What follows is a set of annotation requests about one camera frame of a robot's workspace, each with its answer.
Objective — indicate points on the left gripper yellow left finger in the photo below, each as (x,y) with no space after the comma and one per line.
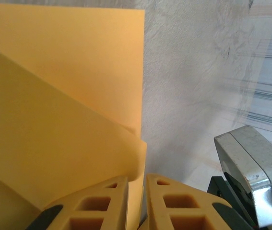
(120,215)

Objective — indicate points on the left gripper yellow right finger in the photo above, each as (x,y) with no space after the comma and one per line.
(152,203)

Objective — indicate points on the orange cloth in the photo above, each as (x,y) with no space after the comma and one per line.
(54,95)

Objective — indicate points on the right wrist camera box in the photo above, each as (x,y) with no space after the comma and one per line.
(253,155)

